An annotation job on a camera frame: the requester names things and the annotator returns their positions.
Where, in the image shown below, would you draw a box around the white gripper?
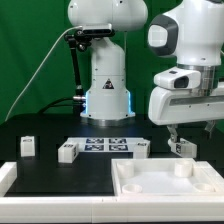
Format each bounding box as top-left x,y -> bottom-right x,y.
148,66 -> 224,146

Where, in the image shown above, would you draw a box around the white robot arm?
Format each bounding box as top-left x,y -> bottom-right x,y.
68,0 -> 224,130

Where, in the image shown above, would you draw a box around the white U-shaped fence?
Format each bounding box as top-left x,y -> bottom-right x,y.
0,162 -> 224,223

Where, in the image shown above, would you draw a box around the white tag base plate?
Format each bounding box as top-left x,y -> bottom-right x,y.
67,137 -> 150,152

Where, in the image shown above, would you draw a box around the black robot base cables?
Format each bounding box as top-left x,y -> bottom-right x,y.
38,97 -> 83,116

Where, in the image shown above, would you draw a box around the grey camera on stand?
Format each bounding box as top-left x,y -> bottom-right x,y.
82,24 -> 112,36

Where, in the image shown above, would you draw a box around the black camera stand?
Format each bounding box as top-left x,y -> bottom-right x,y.
64,33 -> 85,116

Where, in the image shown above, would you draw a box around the white camera cable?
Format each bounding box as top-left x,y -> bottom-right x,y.
4,25 -> 84,122

